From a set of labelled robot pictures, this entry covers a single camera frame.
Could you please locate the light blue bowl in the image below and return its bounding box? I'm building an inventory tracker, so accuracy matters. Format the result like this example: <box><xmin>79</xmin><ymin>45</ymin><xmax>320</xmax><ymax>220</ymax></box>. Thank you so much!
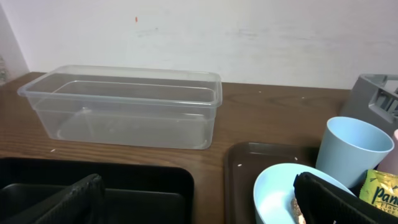
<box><xmin>253</xmin><ymin>163</ymin><xmax>351</xmax><ymax>224</ymax></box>

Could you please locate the pink cup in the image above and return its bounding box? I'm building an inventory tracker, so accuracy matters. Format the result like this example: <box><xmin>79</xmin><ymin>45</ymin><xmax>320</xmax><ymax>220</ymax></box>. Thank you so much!
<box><xmin>377</xmin><ymin>129</ymin><xmax>398</xmax><ymax>175</ymax></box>

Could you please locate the clear plastic bin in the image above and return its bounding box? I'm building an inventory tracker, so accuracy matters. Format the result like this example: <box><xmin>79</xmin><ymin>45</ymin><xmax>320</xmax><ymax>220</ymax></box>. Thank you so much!
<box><xmin>18</xmin><ymin>65</ymin><xmax>223</xmax><ymax>149</ymax></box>

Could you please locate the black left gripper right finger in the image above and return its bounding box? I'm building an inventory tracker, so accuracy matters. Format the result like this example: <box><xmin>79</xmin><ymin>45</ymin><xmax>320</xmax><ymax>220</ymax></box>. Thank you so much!
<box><xmin>294</xmin><ymin>172</ymin><xmax>397</xmax><ymax>224</ymax></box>

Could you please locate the black tray bin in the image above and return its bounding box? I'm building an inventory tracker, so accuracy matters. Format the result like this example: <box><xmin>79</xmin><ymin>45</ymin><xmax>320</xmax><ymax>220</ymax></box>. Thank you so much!
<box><xmin>1</xmin><ymin>158</ymin><xmax>194</xmax><ymax>223</ymax></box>

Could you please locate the brown food scrap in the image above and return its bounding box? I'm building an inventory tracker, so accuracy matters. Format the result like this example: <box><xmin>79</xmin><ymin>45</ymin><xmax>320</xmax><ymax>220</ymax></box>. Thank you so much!
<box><xmin>290</xmin><ymin>197</ymin><xmax>306</xmax><ymax>224</ymax></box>

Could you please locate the grey dishwasher rack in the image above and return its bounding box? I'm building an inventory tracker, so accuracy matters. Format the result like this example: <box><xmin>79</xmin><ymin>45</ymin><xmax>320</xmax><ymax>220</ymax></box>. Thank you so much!
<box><xmin>339</xmin><ymin>74</ymin><xmax>397</xmax><ymax>136</ymax></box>

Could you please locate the yellow foil snack wrapper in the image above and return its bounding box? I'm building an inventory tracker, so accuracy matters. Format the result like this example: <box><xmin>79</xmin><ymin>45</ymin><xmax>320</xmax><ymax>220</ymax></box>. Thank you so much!
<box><xmin>359</xmin><ymin>170</ymin><xmax>397</xmax><ymax>217</ymax></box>

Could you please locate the light blue cup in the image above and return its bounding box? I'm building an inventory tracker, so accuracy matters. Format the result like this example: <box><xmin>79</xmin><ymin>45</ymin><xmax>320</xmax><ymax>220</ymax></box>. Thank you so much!
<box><xmin>315</xmin><ymin>116</ymin><xmax>395</xmax><ymax>188</ymax></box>

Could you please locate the brown serving tray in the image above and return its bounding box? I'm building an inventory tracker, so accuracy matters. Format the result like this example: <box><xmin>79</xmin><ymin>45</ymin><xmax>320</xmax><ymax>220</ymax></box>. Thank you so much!
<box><xmin>223</xmin><ymin>142</ymin><xmax>318</xmax><ymax>224</ymax></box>

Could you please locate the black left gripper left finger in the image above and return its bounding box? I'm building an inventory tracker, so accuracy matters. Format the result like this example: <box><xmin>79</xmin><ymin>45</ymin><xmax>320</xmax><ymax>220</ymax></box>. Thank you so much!
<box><xmin>1</xmin><ymin>174</ymin><xmax>105</xmax><ymax>224</ymax></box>

